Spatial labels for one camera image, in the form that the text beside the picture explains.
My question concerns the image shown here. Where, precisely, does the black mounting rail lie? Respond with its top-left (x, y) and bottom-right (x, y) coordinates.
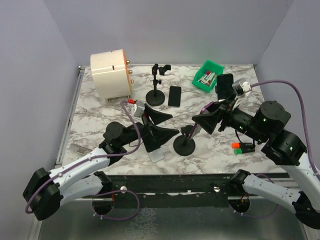
top-left (101, 173), bottom-right (245, 208)

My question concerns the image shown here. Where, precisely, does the black phone stand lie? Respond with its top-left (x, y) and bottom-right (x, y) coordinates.
top-left (145, 63), bottom-right (171, 106)
top-left (173, 125), bottom-right (196, 156)

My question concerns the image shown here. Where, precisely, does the green capped marker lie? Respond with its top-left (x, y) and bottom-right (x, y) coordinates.
top-left (233, 147), bottom-right (255, 155)

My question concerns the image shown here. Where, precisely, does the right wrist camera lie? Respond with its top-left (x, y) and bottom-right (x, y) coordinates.
top-left (232, 78), bottom-right (252, 97)

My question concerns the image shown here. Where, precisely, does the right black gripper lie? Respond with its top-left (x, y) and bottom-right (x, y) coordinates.
top-left (191, 90), bottom-right (267, 142)

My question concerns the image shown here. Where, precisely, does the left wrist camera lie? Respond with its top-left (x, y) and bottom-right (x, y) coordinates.
top-left (127, 99), bottom-right (145, 118)

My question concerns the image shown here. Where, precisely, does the cream cylindrical box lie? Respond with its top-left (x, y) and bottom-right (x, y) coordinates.
top-left (90, 49), bottom-right (133, 101)

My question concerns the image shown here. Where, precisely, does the green plastic bin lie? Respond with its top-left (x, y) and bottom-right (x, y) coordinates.
top-left (192, 60), bottom-right (225, 93)

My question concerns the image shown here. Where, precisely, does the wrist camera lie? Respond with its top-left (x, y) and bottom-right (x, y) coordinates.
top-left (127, 99), bottom-right (145, 118)
top-left (232, 78), bottom-right (252, 97)

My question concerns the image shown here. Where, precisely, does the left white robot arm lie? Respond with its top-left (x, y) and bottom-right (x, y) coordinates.
top-left (22, 100), bottom-right (179, 221)

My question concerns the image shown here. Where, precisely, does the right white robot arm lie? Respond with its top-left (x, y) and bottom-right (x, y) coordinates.
top-left (192, 100), bottom-right (320, 230)

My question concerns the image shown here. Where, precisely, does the purple edged black phone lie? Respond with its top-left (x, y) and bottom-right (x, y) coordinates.
top-left (188, 105), bottom-right (208, 139)

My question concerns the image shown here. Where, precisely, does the silver flat phone stand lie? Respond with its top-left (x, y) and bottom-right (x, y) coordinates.
top-left (148, 148), bottom-right (165, 163)

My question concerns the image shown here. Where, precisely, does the silver edged black phone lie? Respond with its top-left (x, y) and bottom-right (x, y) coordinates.
top-left (168, 86), bottom-right (182, 108)

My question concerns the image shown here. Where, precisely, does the orange capped marker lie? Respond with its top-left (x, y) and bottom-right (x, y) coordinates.
top-left (231, 142), bottom-right (254, 149)

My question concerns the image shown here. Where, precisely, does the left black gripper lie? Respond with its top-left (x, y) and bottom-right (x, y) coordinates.
top-left (120, 104), bottom-right (180, 147)

